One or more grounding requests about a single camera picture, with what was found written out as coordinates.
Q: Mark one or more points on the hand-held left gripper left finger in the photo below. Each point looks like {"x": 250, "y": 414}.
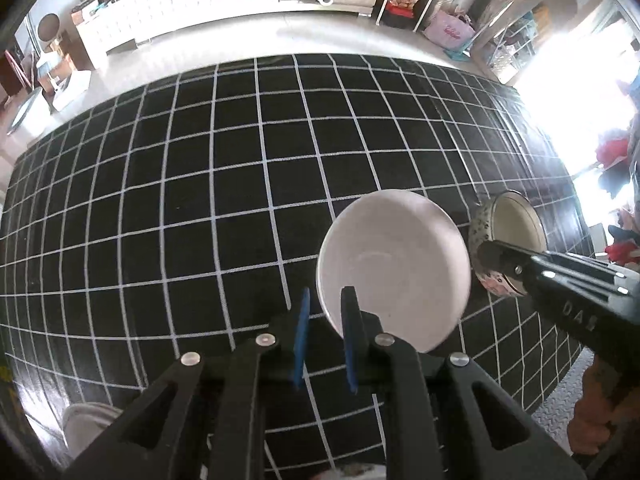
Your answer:
{"x": 300, "y": 340}

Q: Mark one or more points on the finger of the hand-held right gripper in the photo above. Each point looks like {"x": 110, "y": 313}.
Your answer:
{"x": 505, "y": 260}

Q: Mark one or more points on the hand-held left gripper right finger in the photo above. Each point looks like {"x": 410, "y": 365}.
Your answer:
{"x": 350, "y": 340}

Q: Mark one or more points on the floral bowl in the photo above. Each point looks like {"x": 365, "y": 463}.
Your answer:
{"x": 515, "y": 220}

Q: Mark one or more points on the plain white bowl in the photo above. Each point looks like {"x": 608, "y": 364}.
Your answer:
{"x": 400, "y": 260}

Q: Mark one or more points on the person's right hand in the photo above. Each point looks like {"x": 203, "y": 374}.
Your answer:
{"x": 610, "y": 400}

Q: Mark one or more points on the black checked tablecloth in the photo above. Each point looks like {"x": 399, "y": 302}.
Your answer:
{"x": 200, "y": 210}

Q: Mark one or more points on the standing floor mirror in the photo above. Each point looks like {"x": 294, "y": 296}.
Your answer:
{"x": 530, "y": 35}

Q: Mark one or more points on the pink bag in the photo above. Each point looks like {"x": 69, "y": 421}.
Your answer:
{"x": 450, "y": 30}

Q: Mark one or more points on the broom with dustpan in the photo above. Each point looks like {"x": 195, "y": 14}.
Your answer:
{"x": 70, "y": 87}

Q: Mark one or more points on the white mop bucket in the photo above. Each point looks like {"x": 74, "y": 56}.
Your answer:
{"x": 27, "y": 110}

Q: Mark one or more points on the cardboard box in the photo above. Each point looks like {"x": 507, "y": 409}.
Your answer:
{"x": 85, "y": 12}

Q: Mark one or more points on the round brown wall plaque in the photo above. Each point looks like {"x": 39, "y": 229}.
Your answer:
{"x": 48, "y": 27}

